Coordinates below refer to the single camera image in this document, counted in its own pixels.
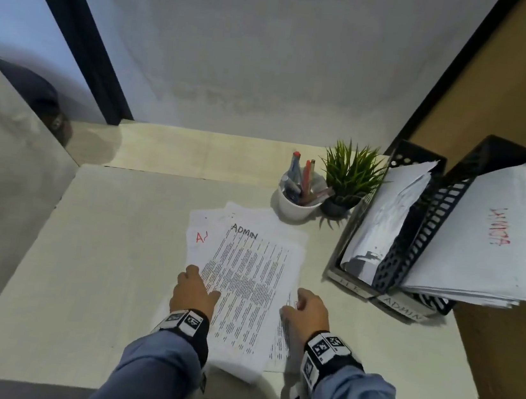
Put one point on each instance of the person's left hand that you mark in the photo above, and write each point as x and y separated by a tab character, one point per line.
192	294

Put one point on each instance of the person's right hand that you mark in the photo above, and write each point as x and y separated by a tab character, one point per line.
310	316

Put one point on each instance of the pile of printed papers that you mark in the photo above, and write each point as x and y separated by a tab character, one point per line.
253	273

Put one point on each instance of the bundle of white papers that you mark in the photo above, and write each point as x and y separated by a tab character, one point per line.
385	223
474	249

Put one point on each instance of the black ADMIN file holder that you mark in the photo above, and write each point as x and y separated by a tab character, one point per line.
496	148

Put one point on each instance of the person's left forearm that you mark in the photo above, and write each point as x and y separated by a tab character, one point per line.
147	380

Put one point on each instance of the black left wrist band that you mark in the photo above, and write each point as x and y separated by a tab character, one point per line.
188	329

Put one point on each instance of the white table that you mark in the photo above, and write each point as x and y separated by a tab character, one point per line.
89	271

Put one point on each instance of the white pen cup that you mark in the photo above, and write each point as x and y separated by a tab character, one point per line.
295	211

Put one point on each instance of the brown pen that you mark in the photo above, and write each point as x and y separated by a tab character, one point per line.
320	196

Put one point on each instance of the grey white marker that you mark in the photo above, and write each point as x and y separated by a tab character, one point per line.
291	186

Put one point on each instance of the orange pen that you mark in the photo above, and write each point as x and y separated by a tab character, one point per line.
306	178

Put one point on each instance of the light wooden ledge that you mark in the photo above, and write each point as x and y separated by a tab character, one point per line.
192	151

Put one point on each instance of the thin grey pen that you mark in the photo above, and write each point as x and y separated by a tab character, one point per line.
312	167

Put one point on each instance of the green plant in black pot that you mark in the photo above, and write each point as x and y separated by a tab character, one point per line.
351	170

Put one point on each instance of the red-capped marker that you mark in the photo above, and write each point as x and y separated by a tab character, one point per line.
294	165

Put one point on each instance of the dark round object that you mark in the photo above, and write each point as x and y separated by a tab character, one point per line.
36	89

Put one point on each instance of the black edge trim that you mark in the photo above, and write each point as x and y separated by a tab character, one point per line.
453	77

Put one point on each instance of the frosted window glass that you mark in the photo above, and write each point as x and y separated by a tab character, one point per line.
18	5

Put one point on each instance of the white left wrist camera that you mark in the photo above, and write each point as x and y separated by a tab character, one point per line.
191	395

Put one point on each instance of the black window frame post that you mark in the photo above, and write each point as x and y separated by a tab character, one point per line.
77	32

